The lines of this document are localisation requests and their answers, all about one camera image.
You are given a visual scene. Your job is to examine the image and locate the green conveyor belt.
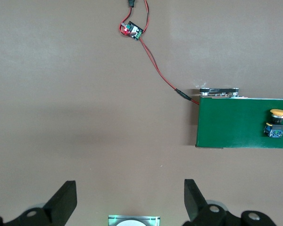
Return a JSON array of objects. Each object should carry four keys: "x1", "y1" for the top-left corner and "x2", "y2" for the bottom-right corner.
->
[{"x1": 194, "y1": 87, "x2": 283, "y2": 149}]

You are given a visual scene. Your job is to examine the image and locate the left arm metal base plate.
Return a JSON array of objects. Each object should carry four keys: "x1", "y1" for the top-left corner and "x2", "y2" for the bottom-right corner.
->
[{"x1": 108, "y1": 214, "x2": 161, "y2": 226}]

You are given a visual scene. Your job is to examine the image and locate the yellow push button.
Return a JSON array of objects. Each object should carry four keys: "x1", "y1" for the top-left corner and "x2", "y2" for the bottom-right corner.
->
[{"x1": 263, "y1": 109, "x2": 283, "y2": 139}]

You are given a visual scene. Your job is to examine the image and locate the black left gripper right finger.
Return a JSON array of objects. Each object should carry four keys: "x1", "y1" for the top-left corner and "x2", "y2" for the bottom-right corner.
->
[{"x1": 183, "y1": 179, "x2": 239, "y2": 226}]

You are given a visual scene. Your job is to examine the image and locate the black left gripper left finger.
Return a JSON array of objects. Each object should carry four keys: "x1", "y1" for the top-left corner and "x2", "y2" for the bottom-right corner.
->
[{"x1": 4, "y1": 180, "x2": 77, "y2": 226}]

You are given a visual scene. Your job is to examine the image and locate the small speed controller board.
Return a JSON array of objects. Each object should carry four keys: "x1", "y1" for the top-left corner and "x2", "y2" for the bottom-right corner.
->
[{"x1": 121, "y1": 21, "x2": 143, "y2": 42}]

